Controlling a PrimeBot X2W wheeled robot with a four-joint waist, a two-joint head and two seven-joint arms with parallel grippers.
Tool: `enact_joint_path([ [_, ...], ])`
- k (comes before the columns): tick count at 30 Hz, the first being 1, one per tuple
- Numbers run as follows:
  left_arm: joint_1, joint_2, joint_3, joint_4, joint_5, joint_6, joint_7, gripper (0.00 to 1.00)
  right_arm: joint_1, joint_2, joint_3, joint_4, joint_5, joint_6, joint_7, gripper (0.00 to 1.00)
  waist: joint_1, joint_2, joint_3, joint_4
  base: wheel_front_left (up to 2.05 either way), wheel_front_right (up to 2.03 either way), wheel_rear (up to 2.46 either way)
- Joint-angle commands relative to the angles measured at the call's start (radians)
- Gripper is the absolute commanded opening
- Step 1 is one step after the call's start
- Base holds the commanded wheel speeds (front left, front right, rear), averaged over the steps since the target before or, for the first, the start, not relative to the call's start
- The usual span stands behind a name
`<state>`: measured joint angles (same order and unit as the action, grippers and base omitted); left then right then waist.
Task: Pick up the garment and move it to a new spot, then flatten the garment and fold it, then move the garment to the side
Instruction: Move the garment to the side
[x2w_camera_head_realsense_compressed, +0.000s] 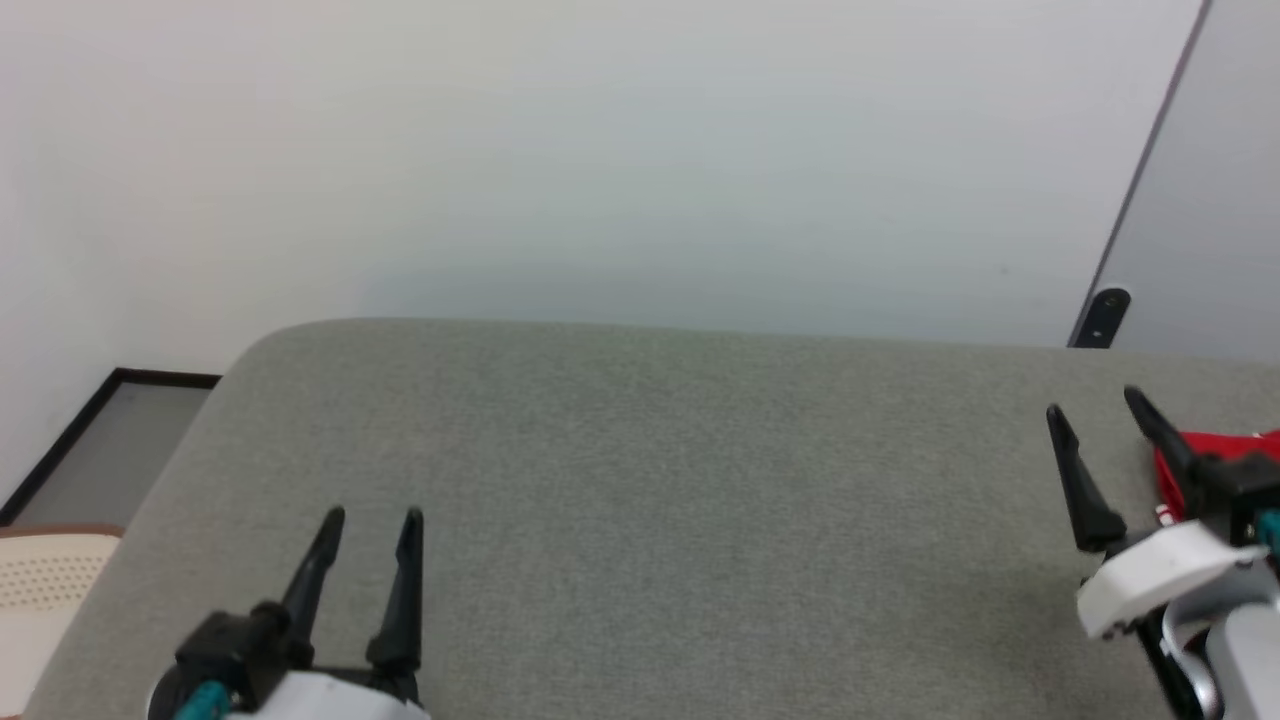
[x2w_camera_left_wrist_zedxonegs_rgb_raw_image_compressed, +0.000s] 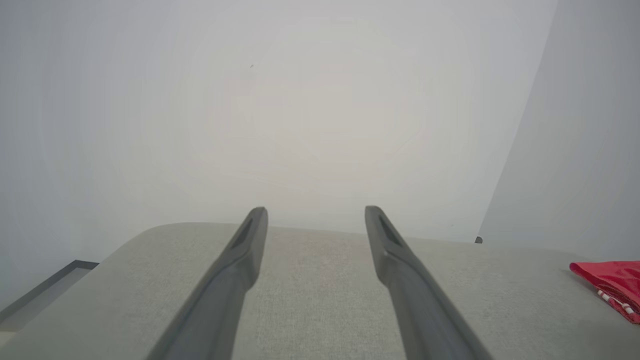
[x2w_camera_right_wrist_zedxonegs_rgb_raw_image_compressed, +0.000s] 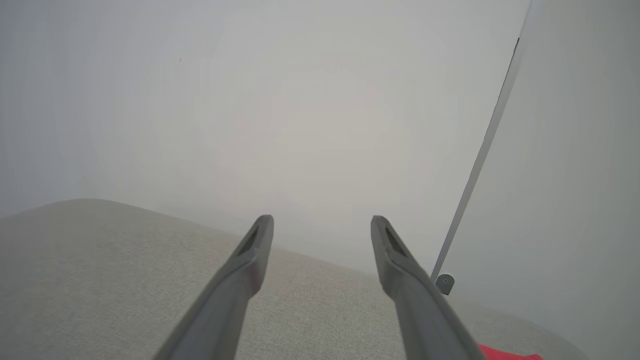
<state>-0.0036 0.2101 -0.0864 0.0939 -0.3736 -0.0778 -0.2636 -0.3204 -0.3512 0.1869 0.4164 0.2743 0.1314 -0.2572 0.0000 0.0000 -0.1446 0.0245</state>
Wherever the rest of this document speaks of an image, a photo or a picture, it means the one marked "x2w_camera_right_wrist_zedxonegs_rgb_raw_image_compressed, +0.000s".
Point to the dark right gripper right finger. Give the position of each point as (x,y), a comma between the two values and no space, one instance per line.
(425,315)

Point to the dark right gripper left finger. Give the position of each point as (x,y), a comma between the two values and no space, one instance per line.
(225,310)

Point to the red and white jersey shirt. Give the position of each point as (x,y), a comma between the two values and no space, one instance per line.
(505,354)

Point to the dark door bracket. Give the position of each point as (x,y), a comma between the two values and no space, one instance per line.
(446,284)

